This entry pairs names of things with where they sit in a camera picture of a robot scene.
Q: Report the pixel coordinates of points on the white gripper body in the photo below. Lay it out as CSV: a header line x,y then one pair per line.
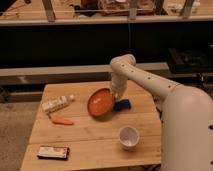
x,y
118,86

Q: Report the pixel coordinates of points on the orange ceramic bowl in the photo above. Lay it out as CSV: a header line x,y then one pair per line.
x,y
100,102

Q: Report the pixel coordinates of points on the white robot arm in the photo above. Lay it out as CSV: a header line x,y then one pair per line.
x,y
186,121

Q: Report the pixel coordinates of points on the blue sponge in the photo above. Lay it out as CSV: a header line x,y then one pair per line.
x,y
121,105

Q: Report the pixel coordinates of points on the long wooden shelf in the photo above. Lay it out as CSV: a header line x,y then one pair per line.
x,y
75,69

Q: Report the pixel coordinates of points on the white paper cup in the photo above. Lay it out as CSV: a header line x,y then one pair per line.
x,y
128,137

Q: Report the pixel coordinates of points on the white tube with cap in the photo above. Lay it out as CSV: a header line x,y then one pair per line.
x,y
57,103

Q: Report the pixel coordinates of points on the orange carrot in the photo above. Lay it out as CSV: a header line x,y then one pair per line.
x,y
61,120

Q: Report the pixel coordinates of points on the black rectangular box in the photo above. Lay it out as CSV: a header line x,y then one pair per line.
x,y
53,152

